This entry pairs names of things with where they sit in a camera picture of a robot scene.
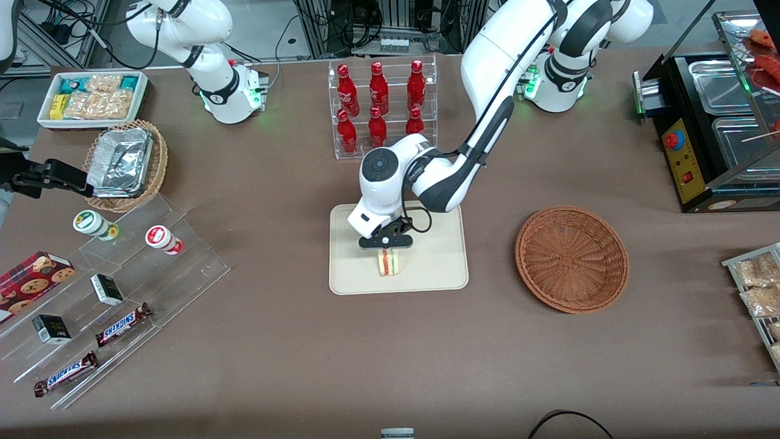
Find green lid cup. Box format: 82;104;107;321
73;210;120;242

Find large clear cookie bag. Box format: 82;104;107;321
63;90;133;120

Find red lid cup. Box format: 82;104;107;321
145;225;184;256

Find small clear cookie bag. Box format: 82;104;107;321
85;74;123;94

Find aluminium frame rack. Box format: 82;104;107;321
17;0;112;69

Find small black box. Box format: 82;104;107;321
90;274;125;307
32;314;73;346

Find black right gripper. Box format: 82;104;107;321
9;159;96;199

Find stack of foil trays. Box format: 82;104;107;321
87;127;154;199

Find Snickers bar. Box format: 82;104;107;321
94;302;152;349
33;351;99;398

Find black looped cable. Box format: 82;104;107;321
526;410;617;439

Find triangular sandwich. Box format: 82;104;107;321
377;248;403;277

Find light grey left wrist camera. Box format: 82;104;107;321
347;205;391;240

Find brown round wicker basket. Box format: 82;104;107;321
514;205;630;315

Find white snack bin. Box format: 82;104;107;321
37;70;150;132

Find clear acrylic bottle rack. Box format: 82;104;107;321
327;54;439;161

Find clear acrylic step shelf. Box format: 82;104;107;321
0;194;232;410

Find red sausage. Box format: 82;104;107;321
748;27;780;54
752;54;780;93

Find wicker basket with foil trays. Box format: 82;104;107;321
82;120;169;213

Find black right arm base cable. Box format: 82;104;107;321
268;15;305;89

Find cream plastic tray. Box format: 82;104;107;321
328;199;470;296

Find black food warmer appliance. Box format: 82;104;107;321
633;0;780;214

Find grey snack tray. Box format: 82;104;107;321
721;242;780;374

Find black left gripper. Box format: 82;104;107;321
358;221;414;251

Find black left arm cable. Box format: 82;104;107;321
399;0;564;236

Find red cookie box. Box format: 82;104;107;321
0;251;77;325

